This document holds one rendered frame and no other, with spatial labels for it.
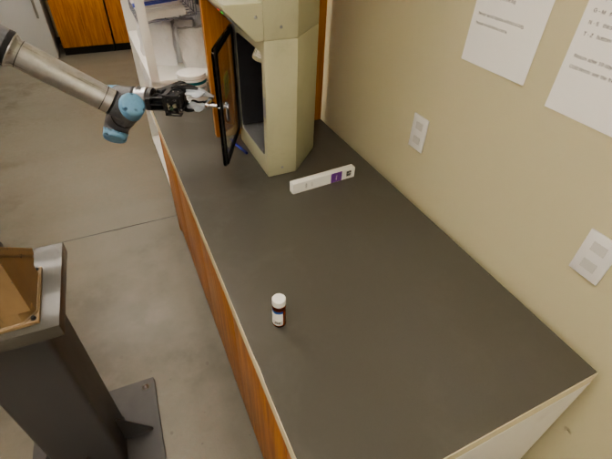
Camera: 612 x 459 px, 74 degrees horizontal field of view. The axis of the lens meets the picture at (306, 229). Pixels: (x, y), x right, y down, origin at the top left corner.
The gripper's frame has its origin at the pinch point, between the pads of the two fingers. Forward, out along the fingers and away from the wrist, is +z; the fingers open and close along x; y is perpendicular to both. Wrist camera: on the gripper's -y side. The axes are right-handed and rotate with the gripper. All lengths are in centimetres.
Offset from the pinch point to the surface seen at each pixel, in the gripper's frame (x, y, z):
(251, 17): 27.5, 8.1, 16.7
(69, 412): -72, 75, -36
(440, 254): -26, 44, 75
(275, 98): 3.2, 5.1, 22.6
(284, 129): -8.3, 3.7, 25.4
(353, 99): -9, -27, 51
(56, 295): -26, 67, -28
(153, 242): -120, -56, -63
